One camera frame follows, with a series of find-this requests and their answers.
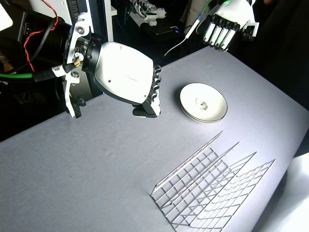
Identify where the black power box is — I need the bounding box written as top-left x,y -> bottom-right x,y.
14,12 -> 34,49

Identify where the white wire dish rack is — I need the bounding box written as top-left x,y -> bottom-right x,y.
151,131 -> 276,232

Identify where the green cable with black plug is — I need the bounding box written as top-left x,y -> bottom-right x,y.
0,63 -> 73,82

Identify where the white flat panel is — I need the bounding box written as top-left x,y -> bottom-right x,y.
0,3 -> 13,32

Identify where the spare white robot hand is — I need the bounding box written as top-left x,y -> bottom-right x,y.
130,0 -> 167,27

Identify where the white plate with dark rim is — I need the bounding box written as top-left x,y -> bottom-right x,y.
179,82 -> 228,122
180,103 -> 227,124

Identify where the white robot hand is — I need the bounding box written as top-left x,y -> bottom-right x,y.
93,41 -> 162,119
202,0 -> 261,53

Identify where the thin green cable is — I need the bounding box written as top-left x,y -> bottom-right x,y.
199,0 -> 212,17

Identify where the grey table cloth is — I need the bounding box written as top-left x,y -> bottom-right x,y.
0,45 -> 309,232

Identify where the red and black twisted wire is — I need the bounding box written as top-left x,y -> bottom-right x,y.
23,0 -> 60,72

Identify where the white cable with plug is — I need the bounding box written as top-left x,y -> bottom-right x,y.
164,14 -> 202,57

